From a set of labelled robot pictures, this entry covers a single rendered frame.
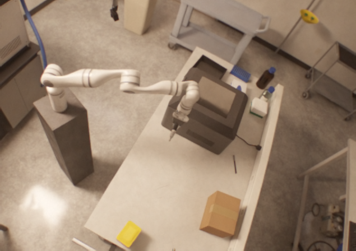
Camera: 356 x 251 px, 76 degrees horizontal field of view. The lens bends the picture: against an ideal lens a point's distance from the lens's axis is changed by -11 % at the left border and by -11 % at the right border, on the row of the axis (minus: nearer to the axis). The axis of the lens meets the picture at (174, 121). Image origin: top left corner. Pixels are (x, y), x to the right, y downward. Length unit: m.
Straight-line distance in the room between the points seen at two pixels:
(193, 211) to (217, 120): 0.59
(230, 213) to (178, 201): 0.33
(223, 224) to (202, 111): 0.68
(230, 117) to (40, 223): 1.86
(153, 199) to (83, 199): 1.06
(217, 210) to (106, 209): 0.64
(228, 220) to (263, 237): 1.38
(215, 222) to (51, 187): 1.62
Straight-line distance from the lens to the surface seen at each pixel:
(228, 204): 1.55
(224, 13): 3.31
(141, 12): 3.53
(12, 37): 2.32
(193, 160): 1.74
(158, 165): 1.66
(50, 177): 2.61
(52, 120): 1.57
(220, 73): 2.30
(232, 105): 1.70
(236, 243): 1.60
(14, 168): 2.74
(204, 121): 1.59
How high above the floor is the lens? 2.42
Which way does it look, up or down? 56 degrees down
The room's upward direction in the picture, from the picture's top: 24 degrees clockwise
